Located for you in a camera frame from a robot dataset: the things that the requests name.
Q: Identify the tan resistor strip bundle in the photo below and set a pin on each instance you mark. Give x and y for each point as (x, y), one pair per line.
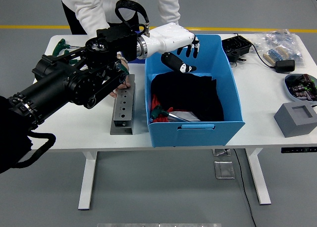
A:
(276, 55)

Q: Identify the person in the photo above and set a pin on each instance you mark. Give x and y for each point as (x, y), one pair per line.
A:
(116, 2)

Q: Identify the person's right hand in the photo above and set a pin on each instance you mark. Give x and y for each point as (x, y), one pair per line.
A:
(127, 75)

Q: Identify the electronic components heap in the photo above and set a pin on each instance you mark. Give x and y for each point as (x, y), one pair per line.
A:
(302, 88)

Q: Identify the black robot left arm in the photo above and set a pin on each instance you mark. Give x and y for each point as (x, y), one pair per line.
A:
(62, 83)

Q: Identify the large light blue box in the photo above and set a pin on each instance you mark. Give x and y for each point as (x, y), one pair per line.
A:
(193, 135)

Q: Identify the red cloth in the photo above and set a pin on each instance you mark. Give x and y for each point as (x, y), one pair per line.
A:
(154, 101)

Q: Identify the white table leg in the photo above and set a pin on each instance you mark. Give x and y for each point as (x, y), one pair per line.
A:
(260, 180)
(86, 182)

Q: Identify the grey white cloth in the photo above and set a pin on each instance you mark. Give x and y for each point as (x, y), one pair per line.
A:
(188, 115)

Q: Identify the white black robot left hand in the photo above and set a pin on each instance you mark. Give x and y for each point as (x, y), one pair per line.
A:
(168, 37)

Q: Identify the light blue plate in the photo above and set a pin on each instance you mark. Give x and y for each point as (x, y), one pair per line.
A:
(287, 91)

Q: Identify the black table control panel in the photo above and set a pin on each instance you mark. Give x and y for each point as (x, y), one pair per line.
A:
(297, 149)

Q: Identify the person's left forearm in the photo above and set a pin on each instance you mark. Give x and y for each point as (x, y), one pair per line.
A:
(168, 9)

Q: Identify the black power adapter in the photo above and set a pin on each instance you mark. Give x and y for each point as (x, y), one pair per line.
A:
(284, 66)

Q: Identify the grey metal tool rack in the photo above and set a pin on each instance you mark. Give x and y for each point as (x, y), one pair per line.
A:
(125, 108)

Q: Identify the black cloth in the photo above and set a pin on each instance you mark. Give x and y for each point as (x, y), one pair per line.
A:
(188, 93)

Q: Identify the black round socket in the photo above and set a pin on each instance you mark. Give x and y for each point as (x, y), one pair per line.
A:
(234, 55)

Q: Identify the metal floor plate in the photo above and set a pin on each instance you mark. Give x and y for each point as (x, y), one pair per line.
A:
(221, 152)
(224, 170)

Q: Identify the clear plastic parts bags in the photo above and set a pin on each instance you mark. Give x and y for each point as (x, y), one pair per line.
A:
(280, 39)

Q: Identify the grey foam block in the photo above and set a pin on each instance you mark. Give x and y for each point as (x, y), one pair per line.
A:
(289, 123)

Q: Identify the person's right forearm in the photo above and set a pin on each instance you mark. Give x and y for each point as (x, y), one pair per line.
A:
(91, 19)

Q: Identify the black plastic tray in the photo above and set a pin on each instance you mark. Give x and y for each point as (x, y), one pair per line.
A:
(235, 45)

